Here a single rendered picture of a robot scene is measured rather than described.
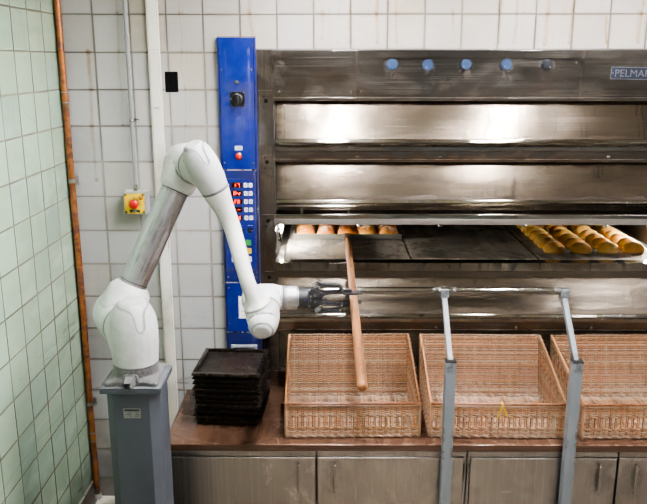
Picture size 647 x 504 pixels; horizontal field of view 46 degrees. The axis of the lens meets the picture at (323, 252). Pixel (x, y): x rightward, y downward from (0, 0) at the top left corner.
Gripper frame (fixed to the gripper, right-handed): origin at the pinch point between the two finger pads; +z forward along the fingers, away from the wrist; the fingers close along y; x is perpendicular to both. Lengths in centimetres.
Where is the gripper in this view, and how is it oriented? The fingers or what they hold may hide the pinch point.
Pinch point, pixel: (352, 297)
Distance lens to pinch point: 287.6
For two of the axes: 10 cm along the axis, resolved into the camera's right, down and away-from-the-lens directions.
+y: 0.0, 9.7, 2.5
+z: 10.0, 0.0, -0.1
